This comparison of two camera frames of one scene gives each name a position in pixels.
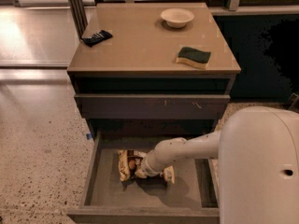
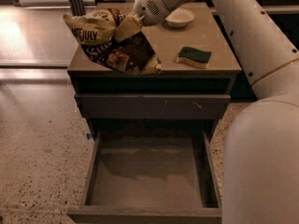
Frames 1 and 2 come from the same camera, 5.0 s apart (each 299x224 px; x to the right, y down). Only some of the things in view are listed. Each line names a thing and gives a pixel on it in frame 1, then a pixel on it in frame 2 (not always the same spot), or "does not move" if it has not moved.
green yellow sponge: (193, 57) does not move
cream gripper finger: (141, 174) → (129, 26)
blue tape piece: (89, 136) does not move
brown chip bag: (129, 161) → (94, 32)
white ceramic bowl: (177, 17) does not move
